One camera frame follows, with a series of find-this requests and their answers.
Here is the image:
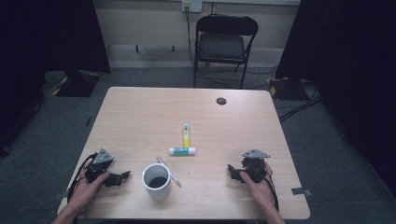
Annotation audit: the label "white cup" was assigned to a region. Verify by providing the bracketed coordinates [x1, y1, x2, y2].
[141, 162, 173, 202]

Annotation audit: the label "grey tape strip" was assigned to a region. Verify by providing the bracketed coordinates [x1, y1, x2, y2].
[52, 189, 71, 201]
[290, 187, 313, 197]

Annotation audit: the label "yellow marker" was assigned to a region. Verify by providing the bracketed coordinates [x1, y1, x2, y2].
[181, 121, 191, 148]

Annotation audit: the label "white wall socket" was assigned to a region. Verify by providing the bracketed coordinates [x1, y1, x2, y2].
[181, 0, 204, 14]

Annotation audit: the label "black curtain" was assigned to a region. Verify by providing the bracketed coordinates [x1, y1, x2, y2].
[0, 0, 112, 157]
[275, 0, 396, 197]

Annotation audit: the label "black stand base yellow tape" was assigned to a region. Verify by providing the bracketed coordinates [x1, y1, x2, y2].
[266, 76, 310, 102]

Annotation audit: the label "person's right hand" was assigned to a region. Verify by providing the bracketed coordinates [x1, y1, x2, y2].
[239, 161, 276, 216]

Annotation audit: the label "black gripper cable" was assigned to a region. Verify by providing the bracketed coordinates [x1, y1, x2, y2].
[263, 169, 280, 213]
[66, 152, 98, 203]

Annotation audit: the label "person's left hand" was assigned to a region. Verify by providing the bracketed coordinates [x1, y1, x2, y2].
[67, 169, 110, 216]

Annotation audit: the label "silver pen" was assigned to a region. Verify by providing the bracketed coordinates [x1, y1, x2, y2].
[155, 156, 183, 189]

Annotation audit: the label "black folding chair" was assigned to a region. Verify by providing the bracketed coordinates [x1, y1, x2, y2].
[192, 13, 260, 90]

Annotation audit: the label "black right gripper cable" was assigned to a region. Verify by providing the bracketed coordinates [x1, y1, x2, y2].
[263, 169, 280, 213]

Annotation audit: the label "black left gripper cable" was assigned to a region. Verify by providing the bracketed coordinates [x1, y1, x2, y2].
[66, 152, 98, 203]

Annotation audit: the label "black floor cables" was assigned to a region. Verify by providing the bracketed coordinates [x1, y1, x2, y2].
[277, 90, 323, 123]

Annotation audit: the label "black wall socket cable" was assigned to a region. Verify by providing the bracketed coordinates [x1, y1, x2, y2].
[185, 7, 196, 68]

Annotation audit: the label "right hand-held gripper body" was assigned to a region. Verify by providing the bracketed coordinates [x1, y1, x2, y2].
[241, 148, 271, 184]

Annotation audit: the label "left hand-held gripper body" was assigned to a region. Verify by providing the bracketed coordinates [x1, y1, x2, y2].
[83, 148, 116, 187]

